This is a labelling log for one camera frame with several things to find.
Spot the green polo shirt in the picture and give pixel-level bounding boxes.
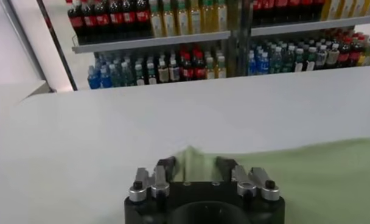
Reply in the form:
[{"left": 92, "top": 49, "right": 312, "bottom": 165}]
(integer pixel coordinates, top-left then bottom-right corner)
[{"left": 172, "top": 136, "right": 370, "bottom": 224}]

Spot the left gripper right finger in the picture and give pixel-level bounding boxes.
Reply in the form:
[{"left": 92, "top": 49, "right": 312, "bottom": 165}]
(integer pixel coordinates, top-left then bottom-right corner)
[{"left": 214, "top": 156, "right": 281, "bottom": 202}]

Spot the small pale yellow bottle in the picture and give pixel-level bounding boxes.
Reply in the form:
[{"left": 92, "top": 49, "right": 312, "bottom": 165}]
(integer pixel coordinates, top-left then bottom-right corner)
[
  {"left": 215, "top": 54, "right": 228, "bottom": 79},
  {"left": 205, "top": 56, "right": 215, "bottom": 80},
  {"left": 360, "top": 38, "right": 370, "bottom": 67}
]

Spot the metal bottle shelf rack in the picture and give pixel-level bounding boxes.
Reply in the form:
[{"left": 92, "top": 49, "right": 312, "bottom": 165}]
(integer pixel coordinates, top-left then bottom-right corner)
[
  {"left": 236, "top": 0, "right": 370, "bottom": 77},
  {"left": 35, "top": 0, "right": 243, "bottom": 91}
]

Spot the small green drink bottle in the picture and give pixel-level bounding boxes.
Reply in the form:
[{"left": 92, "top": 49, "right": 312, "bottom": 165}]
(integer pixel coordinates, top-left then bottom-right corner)
[
  {"left": 110, "top": 62, "right": 122, "bottom": 88},
  {"left": 120, "top": 61, "right": 133, "bottom": 87},
  {"left": 270, "top": 47, "right": 283, "bottom": 74},
  {"left": 293, "top": 47, "right": 305, "bottom": 73}
]

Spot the small dark white cap bottle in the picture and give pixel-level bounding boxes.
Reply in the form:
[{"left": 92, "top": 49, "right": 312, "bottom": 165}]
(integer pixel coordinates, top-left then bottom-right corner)
[
  {"left": 316, "top": 44, "right": 328, "bottom": 70},
  {"left": 327, "top": 43, "right": 340, "bottom": 69},
  {"left": 133, "top": 62, "right": 145, "bottom": 86},
  {"left": 305, "top": 46, "right": 318, "bottom": 72},
  {"left": 157, "top": 59, "right": 170, "bottom": 84},
  {"left": 145, "top": 61, "right": 158, "bottom": 85},
  {"left": 169, "top": 57, "right": 180, "bottom": 83}
]

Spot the small red label bottle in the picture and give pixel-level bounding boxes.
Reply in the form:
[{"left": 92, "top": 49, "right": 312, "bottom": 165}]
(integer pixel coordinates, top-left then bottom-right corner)
[
  {"left": 193, "top": 51, "right": 206, "bottom": 80},
  {"left": 338, "top": 38, "right": 351, "bottom": 68},
  {"left": 349, "top": 35, "right": 362, "bottom": 67},
  {"left": 181, "top": 53, "right": 194, "bottom": 82}
]

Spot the red cap cola bottle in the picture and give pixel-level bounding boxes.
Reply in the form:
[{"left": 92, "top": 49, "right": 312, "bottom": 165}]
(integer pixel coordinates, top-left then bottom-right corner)
[
  {"left": 252, "top": 0, "right": 264, "bottom": 27},
  {"left": 82, "top": 0, "right": 97, "bottom": 43},
  {"left": 300, "top": 0, "right": 313, "bottom": 22},
  {"left": 109, "top": 0, "right": 124, "bottom": 40},
  {"left": 288, "top": 0, "right": 301, "bottom": 24},
  {"left": 67, "top": 0, "right": 84, "bottom": 45},
  {"left": 263, "top": 0, "right": 276, "bottom": 26},
  {"left": 122, "top": 0, "right": 137, "bottom": 40},
  {"left": 275, "top": 0, "right": 288, "bottom": 24},
  {"left": 135, "top": 0, "right": 151, "bottom": 38},
  {"left": 312, "top": 0, "right": 324, "bottom": 21},
  {"left": 96, "top": 0, "right": 110, "bottom": 42}
]

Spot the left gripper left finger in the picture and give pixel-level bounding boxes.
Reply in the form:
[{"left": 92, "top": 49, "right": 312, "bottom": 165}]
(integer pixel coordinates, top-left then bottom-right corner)
[{"left": 128, "top": 156, "right": 177, "bottom": 203}]

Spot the blue water bottle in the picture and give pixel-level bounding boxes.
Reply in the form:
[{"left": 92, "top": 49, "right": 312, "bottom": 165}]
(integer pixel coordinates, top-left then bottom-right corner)
[
  {"left": 248, "top": 50, "right": 258, "bottom": 76},
  {"left": 87, "top": 65, "right": 101, "bottom": 90},
  {"left": 257, "top": 51, "right": 270, "bottom": 75},
  {"left": 100, "top": 64, "right": 113, "bottom": 89}
]

